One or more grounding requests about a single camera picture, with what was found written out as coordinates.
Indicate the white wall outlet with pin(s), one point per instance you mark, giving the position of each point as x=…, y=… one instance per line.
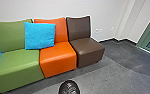
x=97, y=30

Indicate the orange sofa seat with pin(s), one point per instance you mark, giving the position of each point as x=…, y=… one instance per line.
x=57, y=58

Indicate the turquoise square cushion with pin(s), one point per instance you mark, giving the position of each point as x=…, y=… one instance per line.
x=39, y=36

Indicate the green framed glass door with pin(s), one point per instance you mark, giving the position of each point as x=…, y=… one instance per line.
x=149, y=36

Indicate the green sofa seat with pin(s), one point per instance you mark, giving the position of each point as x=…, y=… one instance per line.
x=14, y=66

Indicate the brown sofa seat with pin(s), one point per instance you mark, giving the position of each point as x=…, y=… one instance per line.
x=87, y=50

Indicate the black plastic trash bag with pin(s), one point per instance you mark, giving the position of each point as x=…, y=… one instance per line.
x=69, y=88

